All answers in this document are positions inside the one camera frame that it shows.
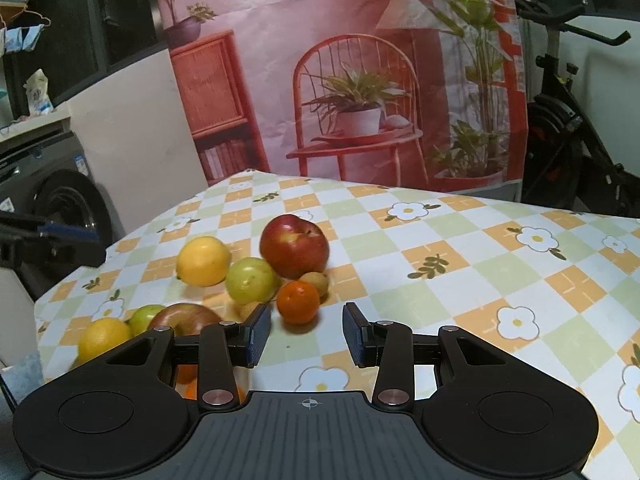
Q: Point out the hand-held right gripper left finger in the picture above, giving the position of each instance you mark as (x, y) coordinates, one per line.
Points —
(259, 335)

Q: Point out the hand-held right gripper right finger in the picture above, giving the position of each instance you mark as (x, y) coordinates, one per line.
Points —
(351, 332)

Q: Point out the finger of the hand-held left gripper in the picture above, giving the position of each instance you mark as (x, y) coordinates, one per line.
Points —
(60, 252)
(70, 233)

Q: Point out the orange mandarin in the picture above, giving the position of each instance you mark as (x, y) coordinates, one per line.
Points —
(186, 374)
(298, 302)
(191, 392)

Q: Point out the green round fruit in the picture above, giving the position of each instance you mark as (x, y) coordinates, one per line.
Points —
(145, 317)
(250, 280)

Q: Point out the red apple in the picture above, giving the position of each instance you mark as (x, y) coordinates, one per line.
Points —
(292, 247)
(185, 317)

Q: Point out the yellow lemon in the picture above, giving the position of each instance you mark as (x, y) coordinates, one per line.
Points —
(102, 340)
(202, 260)

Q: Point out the grey washing machine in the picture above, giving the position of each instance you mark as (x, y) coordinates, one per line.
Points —
(75, 200)

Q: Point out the grey blue floor mat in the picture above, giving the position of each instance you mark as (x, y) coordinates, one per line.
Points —
(22, 375)

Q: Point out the white plastic bag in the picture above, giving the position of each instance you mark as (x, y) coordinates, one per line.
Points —
(39, 92)

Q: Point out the hanging white blue cloths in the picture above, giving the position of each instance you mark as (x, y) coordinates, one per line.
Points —
(22, 39)

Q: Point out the dark window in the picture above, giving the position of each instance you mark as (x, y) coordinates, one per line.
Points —
(100, 20)

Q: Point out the printed pink backdrop cloth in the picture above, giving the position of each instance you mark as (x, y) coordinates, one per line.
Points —
(280, 35)

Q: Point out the black exercise bike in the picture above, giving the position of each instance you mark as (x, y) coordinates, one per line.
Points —
(555, 125)

